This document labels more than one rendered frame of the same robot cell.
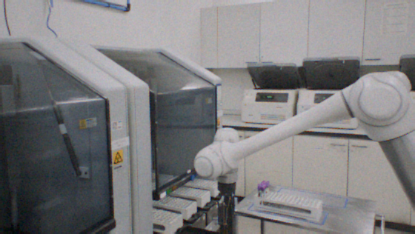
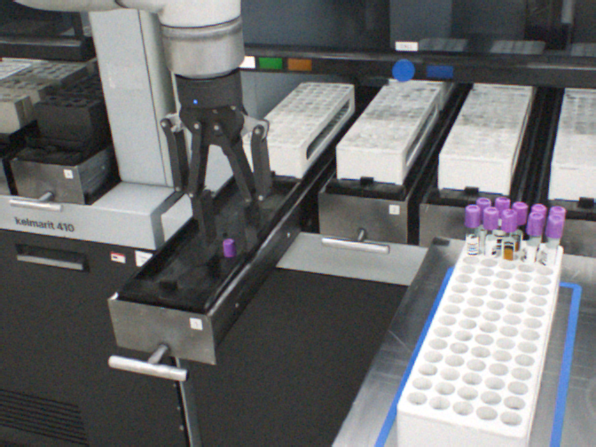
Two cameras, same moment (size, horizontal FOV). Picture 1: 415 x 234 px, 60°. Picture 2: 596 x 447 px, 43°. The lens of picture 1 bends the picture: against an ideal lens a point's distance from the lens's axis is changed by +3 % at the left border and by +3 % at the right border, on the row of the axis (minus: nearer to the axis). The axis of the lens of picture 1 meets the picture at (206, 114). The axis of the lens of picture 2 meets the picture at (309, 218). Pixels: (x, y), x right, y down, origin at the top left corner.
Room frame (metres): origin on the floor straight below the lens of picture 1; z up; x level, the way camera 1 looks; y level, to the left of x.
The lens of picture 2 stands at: (1.37, -0.93, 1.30)
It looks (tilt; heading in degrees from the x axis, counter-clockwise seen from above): 28 degrees down; 85
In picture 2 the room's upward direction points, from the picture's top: 4 degrees counter-clockwise
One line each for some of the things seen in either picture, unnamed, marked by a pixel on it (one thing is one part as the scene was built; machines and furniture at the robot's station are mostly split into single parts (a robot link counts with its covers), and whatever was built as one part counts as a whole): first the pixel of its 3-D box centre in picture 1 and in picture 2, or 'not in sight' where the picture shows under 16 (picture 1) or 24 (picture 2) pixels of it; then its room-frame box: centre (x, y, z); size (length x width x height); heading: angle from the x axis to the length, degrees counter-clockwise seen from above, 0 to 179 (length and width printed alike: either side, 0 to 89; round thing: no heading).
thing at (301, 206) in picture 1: (287, 204); (490, 342); (1.58, -0.38, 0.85); 0.30 x 0.10 x 0.06; 62
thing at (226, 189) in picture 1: (226, 192); (212, 106); (1.34, -0.08, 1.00); 0.08 x 0.07 x 0.09; 154
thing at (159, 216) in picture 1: (148, 220); (301, 129); (1.47, 0.26, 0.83); 0.30 x 0.10 x 0.06; 64
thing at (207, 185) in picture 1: (194, 186); (591, 147); (1.89, 0.07, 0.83); 0.30 x 0.10 x 0.06; 64
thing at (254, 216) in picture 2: not in sight; (259, 206); (1.38, -0.10, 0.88); 0.03 x 0.01 x 0.05; 154
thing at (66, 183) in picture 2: not in sight; (143, 113); (1.17, 0.57, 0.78); 0.73 x 0.14 x 0.09; 64
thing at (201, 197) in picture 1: (181, 195); (487, 140); (1.75, 0.14, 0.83); 0.30 x 0.10 x 0.06; 64
